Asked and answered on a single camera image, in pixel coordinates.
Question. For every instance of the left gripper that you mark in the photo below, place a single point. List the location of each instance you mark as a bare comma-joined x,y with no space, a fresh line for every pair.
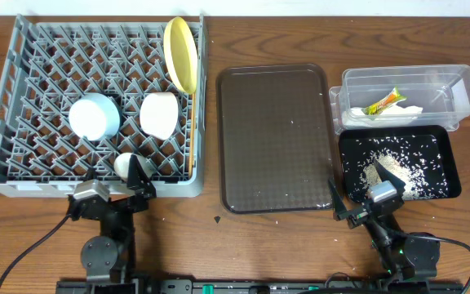
117,202

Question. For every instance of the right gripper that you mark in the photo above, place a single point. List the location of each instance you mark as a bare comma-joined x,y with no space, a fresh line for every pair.
340,212

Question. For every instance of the small white cup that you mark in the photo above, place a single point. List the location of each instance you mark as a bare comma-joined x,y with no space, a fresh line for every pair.
122,162

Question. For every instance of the white pink bowl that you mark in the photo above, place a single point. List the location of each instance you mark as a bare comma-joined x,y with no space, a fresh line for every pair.
159,114

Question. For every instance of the light blue bowl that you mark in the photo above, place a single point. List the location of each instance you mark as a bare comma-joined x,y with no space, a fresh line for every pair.
95,117

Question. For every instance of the white napkin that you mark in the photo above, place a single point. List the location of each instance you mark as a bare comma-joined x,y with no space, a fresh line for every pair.
394,116

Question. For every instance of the green orange snack wrapper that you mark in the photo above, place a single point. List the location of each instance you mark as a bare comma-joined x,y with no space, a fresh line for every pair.
392,98

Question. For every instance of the wooden chopstick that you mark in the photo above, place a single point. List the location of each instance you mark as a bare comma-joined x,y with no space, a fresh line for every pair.
192,133

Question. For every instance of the yellow plate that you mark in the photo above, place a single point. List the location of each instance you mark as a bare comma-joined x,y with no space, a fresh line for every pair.
180,55

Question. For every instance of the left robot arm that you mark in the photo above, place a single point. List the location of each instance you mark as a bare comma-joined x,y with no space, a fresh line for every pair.
109,258

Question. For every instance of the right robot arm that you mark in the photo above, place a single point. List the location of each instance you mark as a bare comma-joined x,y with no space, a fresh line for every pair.
407,257

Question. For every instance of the black waste tray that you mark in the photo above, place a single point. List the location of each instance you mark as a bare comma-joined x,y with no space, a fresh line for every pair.
438,132

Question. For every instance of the grey dishwasher rack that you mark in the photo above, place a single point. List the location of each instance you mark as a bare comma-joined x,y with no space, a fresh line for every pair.
49,66

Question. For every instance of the rice and food scraps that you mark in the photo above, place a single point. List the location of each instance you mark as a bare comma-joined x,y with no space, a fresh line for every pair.
414,159

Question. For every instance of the dark brown serving tray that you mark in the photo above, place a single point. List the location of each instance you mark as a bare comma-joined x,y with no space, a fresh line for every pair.
275,139

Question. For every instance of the clear plastic bin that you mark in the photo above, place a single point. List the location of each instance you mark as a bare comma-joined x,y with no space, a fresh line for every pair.
442,91

